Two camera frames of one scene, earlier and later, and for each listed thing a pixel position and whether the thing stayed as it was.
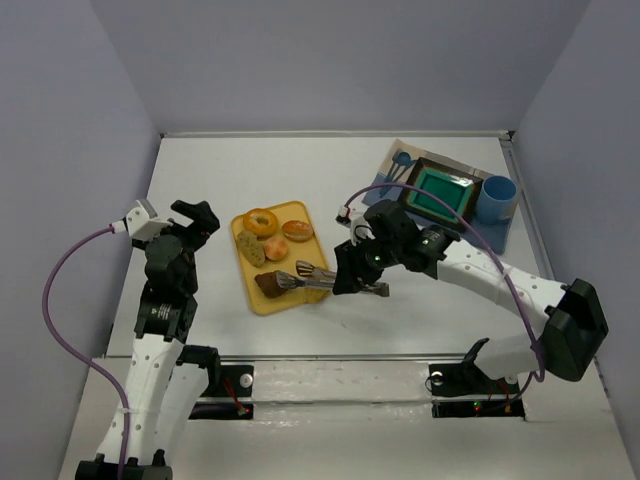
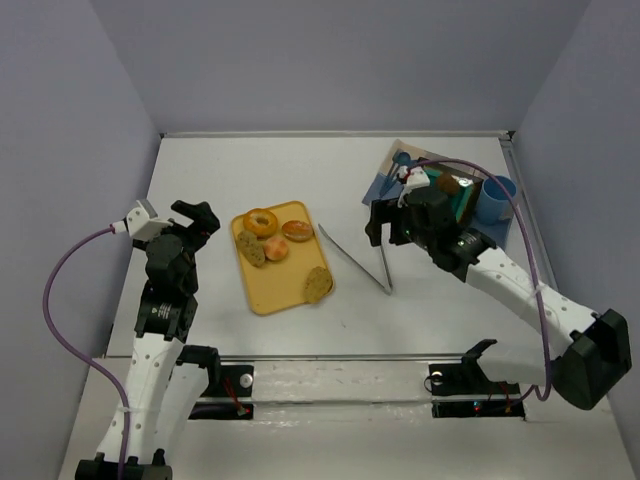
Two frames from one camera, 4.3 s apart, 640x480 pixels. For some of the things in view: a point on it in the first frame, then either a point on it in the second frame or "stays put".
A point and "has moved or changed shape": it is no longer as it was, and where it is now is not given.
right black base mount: (464, 390) stays put
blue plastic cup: (497, 199) stays put
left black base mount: (235, 381) stays put
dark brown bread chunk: (269, 284) -> (447, 184)
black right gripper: (351, 267) -> (385, 225)
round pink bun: (275, 248) stays put
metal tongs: (321, 278) has moved or changed shape
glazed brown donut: (297, 230) stays put
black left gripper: (189, 230) stays put
